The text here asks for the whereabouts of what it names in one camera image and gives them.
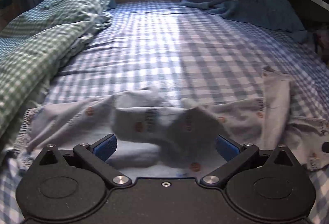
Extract grey printed pants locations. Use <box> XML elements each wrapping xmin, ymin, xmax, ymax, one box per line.
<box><xmin>16</xmin><ymin>67</ymin><xmax>328</xmax><ymax>175</ymax></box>

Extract green checkered quilt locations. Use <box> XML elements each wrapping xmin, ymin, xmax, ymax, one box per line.
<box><xmin>1</xmin><ymin>0</ymin><xmax>116</xmax><ymax>134</ymax></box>

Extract blue cloth on bed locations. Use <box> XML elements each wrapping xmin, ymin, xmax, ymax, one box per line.
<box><xmin>180</xmin><ymin>0</ymin><xmax>308</xmax><ymax>43</ymax></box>

